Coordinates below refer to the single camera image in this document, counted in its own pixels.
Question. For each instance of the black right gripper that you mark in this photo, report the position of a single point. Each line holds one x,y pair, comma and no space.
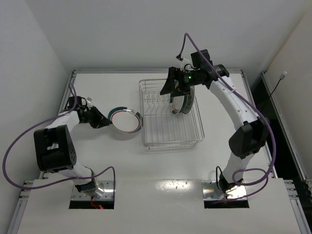
176,80

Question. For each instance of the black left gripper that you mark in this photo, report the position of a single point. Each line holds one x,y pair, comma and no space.
95,117

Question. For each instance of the green red rimmed plate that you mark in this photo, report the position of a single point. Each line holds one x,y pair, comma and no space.
125,120
176,104

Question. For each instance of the green blue patterned plate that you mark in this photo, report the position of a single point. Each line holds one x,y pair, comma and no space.
187,104

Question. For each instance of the white grey patterned plate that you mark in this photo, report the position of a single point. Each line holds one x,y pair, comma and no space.
192,91

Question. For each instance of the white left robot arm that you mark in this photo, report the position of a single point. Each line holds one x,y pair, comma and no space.
55,151

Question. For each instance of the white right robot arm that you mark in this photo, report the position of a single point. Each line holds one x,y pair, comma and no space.
251,131

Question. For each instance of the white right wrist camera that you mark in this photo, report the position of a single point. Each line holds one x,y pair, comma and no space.
186,65

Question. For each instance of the metal wire dish rack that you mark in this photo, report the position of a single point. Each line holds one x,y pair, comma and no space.
161,129

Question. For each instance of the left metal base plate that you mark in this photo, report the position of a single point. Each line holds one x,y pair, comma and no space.
104,192

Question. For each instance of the metal base plate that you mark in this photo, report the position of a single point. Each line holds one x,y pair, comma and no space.
104,192
212,193

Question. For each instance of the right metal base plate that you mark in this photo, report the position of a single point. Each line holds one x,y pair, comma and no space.
212,193

